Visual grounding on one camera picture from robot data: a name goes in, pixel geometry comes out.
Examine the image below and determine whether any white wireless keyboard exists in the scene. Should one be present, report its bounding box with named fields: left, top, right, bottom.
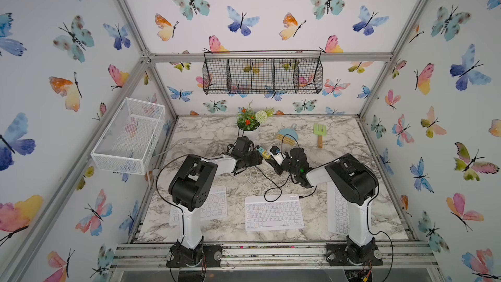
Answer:
left=169, top=185, right=228, bottom=227
left=245, top=194, right=305, bottom=232
left=327, top=181, right=350, bottom=235

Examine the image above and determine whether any right white wireless keyboard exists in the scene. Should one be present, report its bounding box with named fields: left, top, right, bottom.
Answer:
left=327, top=181, right=350, bottom=235

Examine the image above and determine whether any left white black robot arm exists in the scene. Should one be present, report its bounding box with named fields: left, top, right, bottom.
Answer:
left=168, top=137, right=262, bottom=249

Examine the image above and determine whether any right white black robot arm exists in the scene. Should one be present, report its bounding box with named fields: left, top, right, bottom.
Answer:
left=278, top=148, right=379, bottom=248

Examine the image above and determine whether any black wire wall basket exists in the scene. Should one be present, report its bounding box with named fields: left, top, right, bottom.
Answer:
left=198, top=50, right=324, bottom=95

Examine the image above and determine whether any yellow plug adapter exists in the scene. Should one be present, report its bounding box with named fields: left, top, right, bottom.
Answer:
left=262, top=150, right=271, bottom=159

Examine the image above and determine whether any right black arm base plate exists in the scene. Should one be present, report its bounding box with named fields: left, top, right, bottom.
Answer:
left=325, top=243, right=384, bottom=266

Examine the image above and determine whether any white power strip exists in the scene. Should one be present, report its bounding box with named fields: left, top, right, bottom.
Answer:
left=257, top=146, right=283, bottom=166

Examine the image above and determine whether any middle white wireless keyboard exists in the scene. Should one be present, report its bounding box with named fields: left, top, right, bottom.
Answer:
left=245, top=194, right=305, bottom=232

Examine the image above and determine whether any white mesh wall basket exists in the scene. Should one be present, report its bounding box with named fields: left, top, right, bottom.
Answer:
left=91, top=97, right=166, bottom=175

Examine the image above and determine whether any white potted flower plant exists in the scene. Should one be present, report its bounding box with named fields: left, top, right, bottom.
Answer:
left=237, top=103, right=275, bottom=143

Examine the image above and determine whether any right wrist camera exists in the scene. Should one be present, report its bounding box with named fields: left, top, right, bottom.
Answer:
left=270, top=145, right=284, bottom=165

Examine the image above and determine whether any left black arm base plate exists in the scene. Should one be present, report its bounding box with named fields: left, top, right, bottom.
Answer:
left=166, top=242, right=223, bottom=268

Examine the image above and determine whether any left white wireless keyboard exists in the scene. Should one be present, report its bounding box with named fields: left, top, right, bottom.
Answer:
left=169, top=185, right=228, bottom=227

